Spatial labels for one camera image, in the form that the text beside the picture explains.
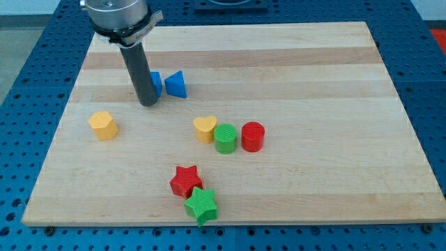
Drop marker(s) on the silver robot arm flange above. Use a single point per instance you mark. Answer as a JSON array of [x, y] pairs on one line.
[[121, 22]]

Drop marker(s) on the red star block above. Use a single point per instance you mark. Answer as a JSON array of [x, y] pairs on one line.
[[185, 180]]

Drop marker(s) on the green star block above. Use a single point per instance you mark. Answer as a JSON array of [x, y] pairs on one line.
[[201, 206]]

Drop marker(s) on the green cylinder block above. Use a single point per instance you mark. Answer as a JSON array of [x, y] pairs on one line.
[[225, 136]]

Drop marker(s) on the yellow heart block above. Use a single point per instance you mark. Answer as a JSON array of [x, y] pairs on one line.
[[204, 128]]

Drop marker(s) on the red cylinder block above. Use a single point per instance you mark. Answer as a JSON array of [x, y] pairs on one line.
[[253, 134]]

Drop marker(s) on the blue triangle block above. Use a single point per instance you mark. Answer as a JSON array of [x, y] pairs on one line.
[[175, 85]]

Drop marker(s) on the wooden board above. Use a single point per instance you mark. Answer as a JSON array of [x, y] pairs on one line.
[[338, 149]]

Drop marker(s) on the blue cube block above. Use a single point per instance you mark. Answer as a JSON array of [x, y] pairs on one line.
[[157, 81]]

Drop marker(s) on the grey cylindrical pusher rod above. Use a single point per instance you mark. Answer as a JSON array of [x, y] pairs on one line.
[[140, 74]]

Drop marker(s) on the yellow hexagon block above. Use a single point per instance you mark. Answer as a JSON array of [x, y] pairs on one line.
[[103, 125]]

